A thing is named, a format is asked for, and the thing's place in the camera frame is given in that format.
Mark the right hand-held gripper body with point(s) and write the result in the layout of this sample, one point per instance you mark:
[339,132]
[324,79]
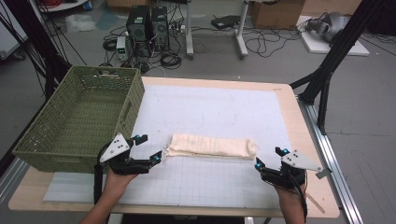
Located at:
[299,161]

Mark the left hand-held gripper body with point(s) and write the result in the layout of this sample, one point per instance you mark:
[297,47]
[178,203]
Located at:
[115,148]

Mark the cream cloth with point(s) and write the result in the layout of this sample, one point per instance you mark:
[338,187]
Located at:
[211,146]

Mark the person's left hand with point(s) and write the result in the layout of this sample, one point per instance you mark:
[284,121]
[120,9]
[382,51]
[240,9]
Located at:
[116,180]

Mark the person's right hand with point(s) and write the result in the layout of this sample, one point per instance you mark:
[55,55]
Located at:
[289,193]

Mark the thin wooden stick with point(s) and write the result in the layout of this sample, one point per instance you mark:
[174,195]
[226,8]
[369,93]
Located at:
[316,203]

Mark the green woven plastic basket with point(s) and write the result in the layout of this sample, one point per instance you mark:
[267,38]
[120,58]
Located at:
[77,118]

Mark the white grid cutting mat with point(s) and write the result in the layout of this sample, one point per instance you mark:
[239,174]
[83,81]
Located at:
[218,109]

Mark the grey bench power supply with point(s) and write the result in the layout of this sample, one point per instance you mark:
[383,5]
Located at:
[122,48]

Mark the large black computer tower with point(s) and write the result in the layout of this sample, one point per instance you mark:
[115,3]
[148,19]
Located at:
[138,29]

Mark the slim black computer tower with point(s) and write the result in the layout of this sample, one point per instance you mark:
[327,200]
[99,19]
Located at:
[160,28]

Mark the white foam board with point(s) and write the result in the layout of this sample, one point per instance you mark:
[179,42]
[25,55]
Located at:
[336,48]

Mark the white desk leg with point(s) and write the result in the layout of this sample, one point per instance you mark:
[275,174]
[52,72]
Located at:
[241,34]
[189,31]

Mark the clear plastic bag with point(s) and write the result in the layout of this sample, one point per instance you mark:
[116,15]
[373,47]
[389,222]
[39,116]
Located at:
[80,23]

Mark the grey rounded device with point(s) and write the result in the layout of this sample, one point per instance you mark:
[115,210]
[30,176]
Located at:
[330,25]

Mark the brown cardboard box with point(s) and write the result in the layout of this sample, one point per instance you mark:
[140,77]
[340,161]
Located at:
[277,14]

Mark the flat black device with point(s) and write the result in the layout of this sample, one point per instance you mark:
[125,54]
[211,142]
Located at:
[224,21]

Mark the aluminium rail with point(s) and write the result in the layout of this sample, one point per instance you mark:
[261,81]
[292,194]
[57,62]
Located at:
[11,180]
[333,161]

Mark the black metal frame stand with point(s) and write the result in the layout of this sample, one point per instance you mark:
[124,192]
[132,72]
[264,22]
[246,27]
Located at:
[337,49]
[37,40]

